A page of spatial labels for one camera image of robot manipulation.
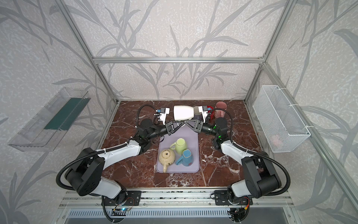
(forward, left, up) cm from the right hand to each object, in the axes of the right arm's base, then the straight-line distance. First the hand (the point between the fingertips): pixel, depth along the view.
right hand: (185, 120), depth 74 cm
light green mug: (-7, +4, -18) cm, 20 cm away
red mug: (+3, -13, +5) cm, 14 cm away
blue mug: (-14, 0, -20) cm, 24 cm away
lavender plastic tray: (+4, -4, -28) cm, 29 cm away
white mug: (+1, +1, +5) cm, 5 cm away
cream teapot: (-13, +11, -19) cm, 26 cm away
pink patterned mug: (+19, -24, -18) cm, 35 cm away
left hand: (-1, 0, +1) cm, 1 cm away
